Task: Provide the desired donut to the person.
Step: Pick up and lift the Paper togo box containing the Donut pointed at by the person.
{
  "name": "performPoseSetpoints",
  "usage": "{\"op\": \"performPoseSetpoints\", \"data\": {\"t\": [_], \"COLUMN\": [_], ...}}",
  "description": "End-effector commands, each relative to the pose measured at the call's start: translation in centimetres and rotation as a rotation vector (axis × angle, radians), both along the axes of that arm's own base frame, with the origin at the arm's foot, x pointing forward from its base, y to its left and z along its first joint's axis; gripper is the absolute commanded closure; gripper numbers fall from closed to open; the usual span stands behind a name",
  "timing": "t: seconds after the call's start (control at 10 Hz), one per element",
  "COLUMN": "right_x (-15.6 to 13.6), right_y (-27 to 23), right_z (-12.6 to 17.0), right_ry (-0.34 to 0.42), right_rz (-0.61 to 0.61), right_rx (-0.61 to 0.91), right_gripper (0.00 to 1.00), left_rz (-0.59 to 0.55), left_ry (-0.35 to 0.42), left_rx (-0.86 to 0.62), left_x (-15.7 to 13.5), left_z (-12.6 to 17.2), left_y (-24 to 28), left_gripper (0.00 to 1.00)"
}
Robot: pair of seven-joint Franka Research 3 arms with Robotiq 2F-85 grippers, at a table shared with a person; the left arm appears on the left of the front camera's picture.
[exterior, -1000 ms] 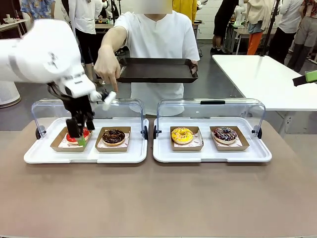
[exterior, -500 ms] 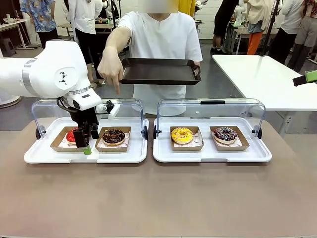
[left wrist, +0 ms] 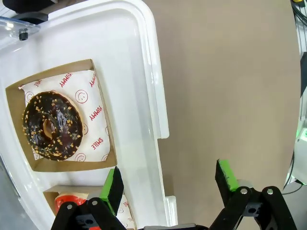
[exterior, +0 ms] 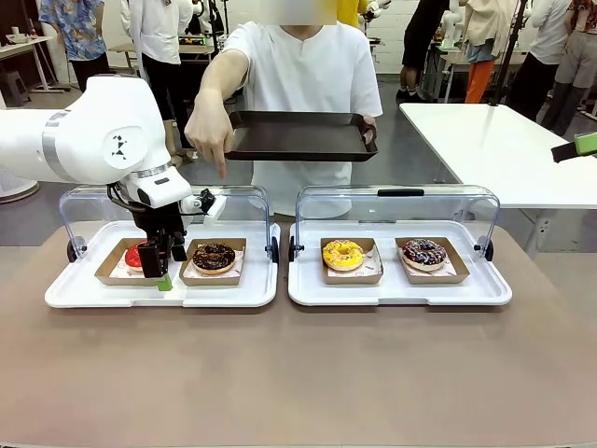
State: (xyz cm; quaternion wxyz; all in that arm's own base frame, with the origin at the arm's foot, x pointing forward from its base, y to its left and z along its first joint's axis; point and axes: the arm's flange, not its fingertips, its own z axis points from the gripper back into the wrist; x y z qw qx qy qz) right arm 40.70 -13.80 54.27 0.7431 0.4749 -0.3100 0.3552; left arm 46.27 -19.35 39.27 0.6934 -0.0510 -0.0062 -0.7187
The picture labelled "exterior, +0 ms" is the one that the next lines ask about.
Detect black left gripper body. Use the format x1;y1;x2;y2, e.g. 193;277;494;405
128;200;188;246

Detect red glazed donut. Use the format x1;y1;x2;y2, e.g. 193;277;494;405
124;240;151;273
94;237;187;287

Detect dark brown serving tray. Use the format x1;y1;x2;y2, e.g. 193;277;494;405
223;110;380;163

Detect person's right forearm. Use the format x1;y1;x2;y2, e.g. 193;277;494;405
194;49;251;102

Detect yellow sprinkled donut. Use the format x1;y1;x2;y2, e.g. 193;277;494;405
322;238;365;273

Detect yellow donut in paper tray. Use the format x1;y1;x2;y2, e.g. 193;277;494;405
320;237;385;287

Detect purple glazed sprinkled donut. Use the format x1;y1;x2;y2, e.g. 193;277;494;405
401;238;449;273

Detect sprinkled chocolate donut in tray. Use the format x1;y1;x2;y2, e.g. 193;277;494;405
395;236;471;286

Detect person in white shirt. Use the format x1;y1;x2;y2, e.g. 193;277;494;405
218;0;384;219

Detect person's right hand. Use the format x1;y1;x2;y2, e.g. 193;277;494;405
184;91;235;181

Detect white display tray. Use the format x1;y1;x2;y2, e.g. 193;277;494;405
287;219;513;308
45;219;282;309

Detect clear plastic display lid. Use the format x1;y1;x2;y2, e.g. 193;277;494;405
288;185;501;262
59;185;280;263

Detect white side table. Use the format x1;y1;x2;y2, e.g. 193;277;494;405
399;102;597;256

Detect bystander white shirt dark trousers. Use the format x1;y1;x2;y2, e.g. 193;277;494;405
505;0;574;123

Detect bystander in orange trousers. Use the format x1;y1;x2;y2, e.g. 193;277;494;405
463;0;504;105

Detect grey plastic stool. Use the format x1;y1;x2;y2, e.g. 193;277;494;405
0;72;32;107

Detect bystander in black shorts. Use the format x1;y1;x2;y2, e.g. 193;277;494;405
395;0;450;102

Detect bystander in blue floral shirt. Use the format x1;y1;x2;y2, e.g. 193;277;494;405
38;0;111;93

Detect white background desk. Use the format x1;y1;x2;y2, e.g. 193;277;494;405
0;35;72;94

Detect bystander in yellow shirt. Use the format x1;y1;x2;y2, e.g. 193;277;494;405
335;0;370;30

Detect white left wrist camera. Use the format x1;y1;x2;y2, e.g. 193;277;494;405
181;189;229;218

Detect black camera pole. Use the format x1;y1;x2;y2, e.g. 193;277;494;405
488;0;532;107

